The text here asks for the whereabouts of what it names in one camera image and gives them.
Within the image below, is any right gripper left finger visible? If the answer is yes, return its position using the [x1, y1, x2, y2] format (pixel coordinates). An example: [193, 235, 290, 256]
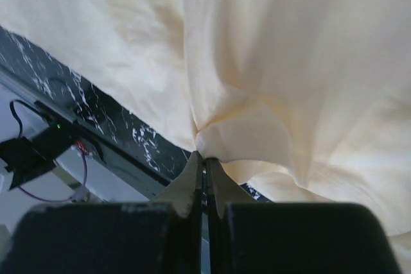
[1, 152, 203, 273]

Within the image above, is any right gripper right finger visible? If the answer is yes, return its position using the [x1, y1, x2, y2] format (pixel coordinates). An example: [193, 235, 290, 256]
[205, 158, 401, 273]

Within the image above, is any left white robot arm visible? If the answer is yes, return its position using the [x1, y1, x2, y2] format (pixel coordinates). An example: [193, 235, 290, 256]
[1, 125, 75, 191]

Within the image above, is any peach t shirt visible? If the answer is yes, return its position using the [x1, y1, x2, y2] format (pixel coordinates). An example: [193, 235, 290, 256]
[1, 0, 410, 273]

